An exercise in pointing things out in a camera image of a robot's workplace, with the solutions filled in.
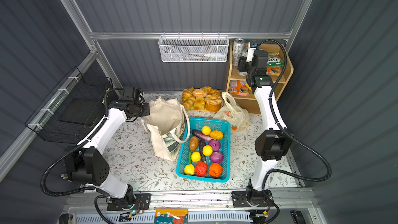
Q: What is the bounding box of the beige canvas tote bag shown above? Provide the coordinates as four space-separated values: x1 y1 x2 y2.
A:
142 97 191 161

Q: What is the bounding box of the cream plastic grocery bag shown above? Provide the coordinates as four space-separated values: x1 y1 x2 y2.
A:
213 92 251 132

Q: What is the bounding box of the teal plastic basket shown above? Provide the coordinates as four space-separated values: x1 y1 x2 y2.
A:
176 118 231 183

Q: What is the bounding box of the silver can front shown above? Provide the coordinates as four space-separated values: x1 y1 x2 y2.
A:
239 48 248 60

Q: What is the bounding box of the silver can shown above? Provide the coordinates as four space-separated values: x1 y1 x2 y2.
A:
239 48 248 60
232 38 245 66

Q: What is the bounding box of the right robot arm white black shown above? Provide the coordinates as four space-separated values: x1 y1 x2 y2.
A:
238 40 332 201

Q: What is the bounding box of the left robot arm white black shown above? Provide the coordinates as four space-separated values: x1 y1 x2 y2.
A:
40 87 150 204

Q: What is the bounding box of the wooden shelf unit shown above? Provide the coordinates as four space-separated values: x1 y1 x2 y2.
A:
224 43 294 115

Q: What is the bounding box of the orange snack bag top shelf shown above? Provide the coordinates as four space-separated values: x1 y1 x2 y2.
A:
267 66 282 76

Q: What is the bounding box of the orange snack bag shelf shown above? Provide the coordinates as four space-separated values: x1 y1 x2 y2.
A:
228 80 251 96
267 66 282 76

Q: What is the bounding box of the green chips bag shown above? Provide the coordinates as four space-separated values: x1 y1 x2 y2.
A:
267 52 285 67

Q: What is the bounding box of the orange snack bag lower shelf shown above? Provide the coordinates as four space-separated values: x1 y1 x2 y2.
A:
228 80 251 96

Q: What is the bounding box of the silver can rear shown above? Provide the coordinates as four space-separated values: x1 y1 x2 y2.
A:
232 38 245 66

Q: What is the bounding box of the white tube in basket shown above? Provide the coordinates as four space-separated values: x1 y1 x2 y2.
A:
184 52 226 60

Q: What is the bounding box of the bread rolls tray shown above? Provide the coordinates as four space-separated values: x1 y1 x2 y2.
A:
180 86 224 113

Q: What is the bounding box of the brown potato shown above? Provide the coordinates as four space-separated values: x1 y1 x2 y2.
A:
189 136 199 152

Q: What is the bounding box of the purple eggplant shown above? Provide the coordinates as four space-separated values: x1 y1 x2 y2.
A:
192 129 212 141

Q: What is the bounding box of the green chili pepper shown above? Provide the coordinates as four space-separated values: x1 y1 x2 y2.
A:
188 152 192 164

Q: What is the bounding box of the yellow lemon top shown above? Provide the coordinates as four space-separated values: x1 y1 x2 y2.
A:
201 125 211 135

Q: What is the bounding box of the yellow lemon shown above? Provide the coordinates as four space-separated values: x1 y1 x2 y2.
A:
201 125 211 135
191 151 201 163
183 164 195 175
202 145 213 157

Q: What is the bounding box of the yellow lemon left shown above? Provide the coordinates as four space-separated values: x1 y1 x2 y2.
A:
191 151 201 163

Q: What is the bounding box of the orange yellow mango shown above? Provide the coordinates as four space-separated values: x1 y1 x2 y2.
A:
209 130 224 140

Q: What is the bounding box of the yellow lemon bottom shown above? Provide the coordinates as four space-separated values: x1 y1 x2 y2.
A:
183 164 195 175

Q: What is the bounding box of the yellow lemon middle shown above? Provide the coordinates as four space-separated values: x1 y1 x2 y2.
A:
202 145 213 157

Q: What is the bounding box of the purple onion upper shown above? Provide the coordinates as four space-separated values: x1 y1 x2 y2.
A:
208 139 221 152

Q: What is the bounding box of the purple onion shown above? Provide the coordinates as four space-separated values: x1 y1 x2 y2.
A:
210 151 224 163
208 139 221 152

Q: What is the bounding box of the red tomato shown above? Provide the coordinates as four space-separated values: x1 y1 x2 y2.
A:
195 161 208 177

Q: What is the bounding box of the purple onion lower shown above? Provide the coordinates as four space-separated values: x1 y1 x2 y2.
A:
210 151 224 163

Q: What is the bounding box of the orange pumpkin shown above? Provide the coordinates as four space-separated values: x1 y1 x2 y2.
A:
208 163 223 177

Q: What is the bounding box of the colourful box at front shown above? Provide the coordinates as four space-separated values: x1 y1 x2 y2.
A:
154 208 189 224

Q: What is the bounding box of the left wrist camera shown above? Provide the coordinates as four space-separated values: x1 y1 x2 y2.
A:
122 87 144 102

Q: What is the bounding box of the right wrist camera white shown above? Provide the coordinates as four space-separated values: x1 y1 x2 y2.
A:
246 40 258 63

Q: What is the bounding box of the black wire wall basket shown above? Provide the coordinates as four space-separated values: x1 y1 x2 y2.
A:
25 67 113 144

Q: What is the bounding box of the white wire wall basket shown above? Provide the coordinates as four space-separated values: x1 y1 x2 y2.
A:
158 35 230 63

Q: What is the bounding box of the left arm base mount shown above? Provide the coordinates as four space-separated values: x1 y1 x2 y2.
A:
107 194 152 211

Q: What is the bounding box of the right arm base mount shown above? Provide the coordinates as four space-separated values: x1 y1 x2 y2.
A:
231 190 274 208

